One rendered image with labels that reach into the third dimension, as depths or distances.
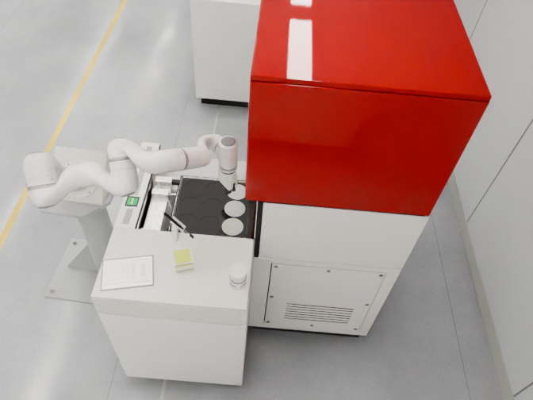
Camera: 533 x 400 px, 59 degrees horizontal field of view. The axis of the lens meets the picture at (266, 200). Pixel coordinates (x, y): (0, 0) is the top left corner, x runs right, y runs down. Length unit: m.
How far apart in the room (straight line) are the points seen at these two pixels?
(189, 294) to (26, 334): 1.42
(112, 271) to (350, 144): 1.09
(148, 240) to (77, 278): 1.19
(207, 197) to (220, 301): 0.61
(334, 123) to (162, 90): 3.01
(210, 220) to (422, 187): 0.97
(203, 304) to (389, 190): 0.85
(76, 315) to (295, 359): 1.33
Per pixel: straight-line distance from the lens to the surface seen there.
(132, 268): 2.05
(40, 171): 2.11
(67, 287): 3.22
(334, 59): 1.60
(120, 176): 1.89
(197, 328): 2.12
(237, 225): 2.22
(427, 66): 1.67
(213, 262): 2.03
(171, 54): 4.91
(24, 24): 5.66
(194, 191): 2.36
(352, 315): 2.70
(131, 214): 2.23
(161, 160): 1.80
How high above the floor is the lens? 2.68
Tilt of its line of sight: 50 degrees down
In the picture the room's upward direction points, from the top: 6 degrees clockwise
